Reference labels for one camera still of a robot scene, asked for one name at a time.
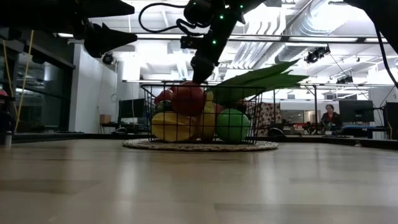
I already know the red apple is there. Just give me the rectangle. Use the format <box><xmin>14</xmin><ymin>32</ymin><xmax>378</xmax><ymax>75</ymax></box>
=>
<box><xmin>170</xmin><ymin>81</ymin><xmax>206</xmax><ymax>118</ymax></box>

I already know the small grey cylinder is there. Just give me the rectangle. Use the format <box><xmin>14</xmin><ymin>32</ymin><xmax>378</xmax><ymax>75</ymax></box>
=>
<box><xmin>4</xmin><ymin>130</ymin><xmax>13</xmax><ymax>150</ymax></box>

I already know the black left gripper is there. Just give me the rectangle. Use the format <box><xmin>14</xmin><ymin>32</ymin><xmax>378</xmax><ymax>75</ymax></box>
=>
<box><xmin>40</xmin><ymin>0</ymin><xmax>138</xmax><ymax>58</ymax></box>

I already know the dark mangosteen with green calyx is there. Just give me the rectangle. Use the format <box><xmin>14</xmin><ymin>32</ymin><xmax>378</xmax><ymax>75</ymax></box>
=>
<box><xmin>155</xmin><ymin>101</ymin><xmax>174</xmax><ymax>113</ymax></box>

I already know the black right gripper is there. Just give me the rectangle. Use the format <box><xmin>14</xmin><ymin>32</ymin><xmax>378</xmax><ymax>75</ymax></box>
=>
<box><xmin>180</xmin><ymin>14</ymin><xmax>237</xmax><ymax>85</ymax></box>

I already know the yellow cable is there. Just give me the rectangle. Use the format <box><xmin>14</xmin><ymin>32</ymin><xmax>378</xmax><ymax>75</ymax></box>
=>
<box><xmin>1</xmin><ymin>29</ymin><xmax>35</xmax><ymax>131</ymax></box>

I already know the person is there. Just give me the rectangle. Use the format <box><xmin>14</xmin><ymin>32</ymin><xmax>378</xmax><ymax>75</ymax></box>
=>
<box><xmin>320</xmin><ymin>104</ymin><xmax>341</xmax><ymax>127</ymax></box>

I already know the corn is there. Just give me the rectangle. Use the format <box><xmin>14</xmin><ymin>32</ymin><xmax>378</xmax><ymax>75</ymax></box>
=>
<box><xmin>211</xmin><ymin>58</ymin><xmax>308</xmax><ymax>103</ymax></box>

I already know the yellow starfruit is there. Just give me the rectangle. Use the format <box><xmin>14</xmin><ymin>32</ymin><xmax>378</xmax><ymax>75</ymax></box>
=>
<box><xmin>151</xmin><ymin>111</ymin><xmax>200</xmax><ymax>142</ymax></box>

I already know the floral patterned panel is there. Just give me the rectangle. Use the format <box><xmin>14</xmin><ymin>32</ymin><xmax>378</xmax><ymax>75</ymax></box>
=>
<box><xmin>256</xmin><ymin>102</ymin><xmax>282</xmax><ymax>136</ymax></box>

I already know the green apple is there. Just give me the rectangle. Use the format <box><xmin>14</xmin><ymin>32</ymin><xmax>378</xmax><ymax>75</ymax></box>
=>
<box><xmin>216</xmin><ymin>108</ymin><xmax>251</xmax><ymax>144</ymax></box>

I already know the black glass-front cabinet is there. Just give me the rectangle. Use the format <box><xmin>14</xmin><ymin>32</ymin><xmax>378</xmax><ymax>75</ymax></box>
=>
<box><xmin>0</xmin><ymin>27</ymin><xmax>75</xmax><ymax>134</ymax></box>

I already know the red bell pepper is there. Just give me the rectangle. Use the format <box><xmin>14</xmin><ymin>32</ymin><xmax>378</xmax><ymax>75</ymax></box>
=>
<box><xmin>154</xmin><ymin>89</ymin><xmax>174</xmax><ymax>105</ymax></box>

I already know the black cable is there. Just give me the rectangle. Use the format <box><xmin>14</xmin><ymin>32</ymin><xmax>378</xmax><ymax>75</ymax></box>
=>
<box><xmin>138</xmin><ymin>2</ymin><xmax>195</xmax><ymax>34</ymax></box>

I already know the black pipe rack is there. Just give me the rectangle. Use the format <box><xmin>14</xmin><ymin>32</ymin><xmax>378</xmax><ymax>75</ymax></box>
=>
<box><xmin>272</xmin><ymin>83</ymin><xmax>318</xmax><ymax>125</ymax></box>

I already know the black metal table frame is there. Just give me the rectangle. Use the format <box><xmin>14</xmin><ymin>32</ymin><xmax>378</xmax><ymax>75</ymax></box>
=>
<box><xmin>12</xmin><ymin>132</ymin><xmax>398</xmax><ymax>150</ymax></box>

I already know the black wire basket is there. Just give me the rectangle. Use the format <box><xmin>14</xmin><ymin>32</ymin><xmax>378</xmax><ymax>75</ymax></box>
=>
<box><xmin>139</xmin><ymin>82</ymin><xmax>266</xmax><ymax>146</ymax></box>

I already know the black monitor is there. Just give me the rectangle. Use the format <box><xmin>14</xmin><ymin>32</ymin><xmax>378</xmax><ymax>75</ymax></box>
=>
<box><xmin>384</xmin><ymin>101</ymin><xmax>398</xmax><ymax>128</ymax></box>
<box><xmin>338</xmin><ymin>99</ymin><xmax>375</xmax><ymax>124</ymax></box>
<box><xmin>119</xmin><ymin>98</ymin><xmax>146</xmax><ymax>119</ymax></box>

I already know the yellow banana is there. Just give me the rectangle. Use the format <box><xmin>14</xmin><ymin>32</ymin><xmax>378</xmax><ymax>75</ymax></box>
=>
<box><xmin>198</xmin><ymin>91</ymin><xmax>216</xmax><ymax>141</ymax></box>

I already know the wire mesh basket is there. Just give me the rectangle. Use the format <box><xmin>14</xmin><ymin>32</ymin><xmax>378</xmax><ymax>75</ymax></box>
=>
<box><xmin>121</xmin><ymin>139</ymin><xmax>279</xmax><ymax>152</ymax></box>

